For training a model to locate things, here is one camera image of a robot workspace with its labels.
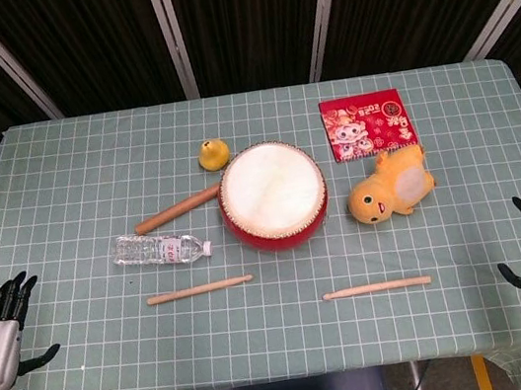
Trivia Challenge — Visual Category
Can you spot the red drum with white skin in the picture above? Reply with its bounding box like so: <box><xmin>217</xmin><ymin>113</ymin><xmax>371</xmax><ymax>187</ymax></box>
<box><xmin>209</xmin><ymin>132</ymin><xmax>337</xmax><ymax>263</ymax></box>

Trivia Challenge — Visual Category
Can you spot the silver table leg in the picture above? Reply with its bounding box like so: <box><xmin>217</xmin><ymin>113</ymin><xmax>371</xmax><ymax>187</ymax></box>
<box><xmin>406</xmin><ymin>360</ymin><xmax>425</xmax><ymax>390</ymax></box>

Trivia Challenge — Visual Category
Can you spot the yellow plush chick toy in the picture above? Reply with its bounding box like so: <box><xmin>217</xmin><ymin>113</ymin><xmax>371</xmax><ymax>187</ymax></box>
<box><xmin>337</xmin><ymin>140</ymin><xmax>445</xmax><ymax>230</ymax></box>

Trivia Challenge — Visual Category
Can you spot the green checked tablecloth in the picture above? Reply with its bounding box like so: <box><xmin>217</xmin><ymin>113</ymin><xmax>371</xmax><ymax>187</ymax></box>
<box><xmin>0</xmin><ymin>40</ymin><xmax>521</xmax><ymax>390</ymax></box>

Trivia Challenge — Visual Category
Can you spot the brown wooden rolling pin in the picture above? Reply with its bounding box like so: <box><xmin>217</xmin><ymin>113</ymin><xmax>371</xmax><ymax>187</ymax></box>
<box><xmin>129</xmin><ymin>182</ymin><xmax>229</xmax><ymax>238</ymax></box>

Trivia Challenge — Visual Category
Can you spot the red envelope packet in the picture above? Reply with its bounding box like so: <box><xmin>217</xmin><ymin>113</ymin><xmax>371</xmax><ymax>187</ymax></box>
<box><xmin>317</xmin><ymin>85</ymin><xmax>422</xmax><ymax>167</ymax></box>

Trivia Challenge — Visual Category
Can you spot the clear plastic water bottle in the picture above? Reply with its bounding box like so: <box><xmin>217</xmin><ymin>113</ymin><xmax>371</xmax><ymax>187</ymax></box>
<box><xmin>108</xmin><ymin>219</ymin><xmax>216</xmax><ymax>279</ymax></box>

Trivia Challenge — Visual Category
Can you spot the light wooden drumstick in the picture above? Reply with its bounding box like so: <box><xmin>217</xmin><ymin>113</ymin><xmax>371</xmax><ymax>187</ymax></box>
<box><xmin>321</xmin><ymin>273</ymin><xmax>433</xmax><ymax>304</ymax></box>
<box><xmin>145</xmin><ymin>273</ymin><xmax>257</xmax><ymax>308</ymax></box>

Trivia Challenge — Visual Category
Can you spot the yellow pear toy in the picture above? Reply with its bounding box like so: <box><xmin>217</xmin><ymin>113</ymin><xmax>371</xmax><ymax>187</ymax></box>
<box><xmin>194</xmin><ymin>135</ymin><xmax>233</xmax><ymax>174</ymax></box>

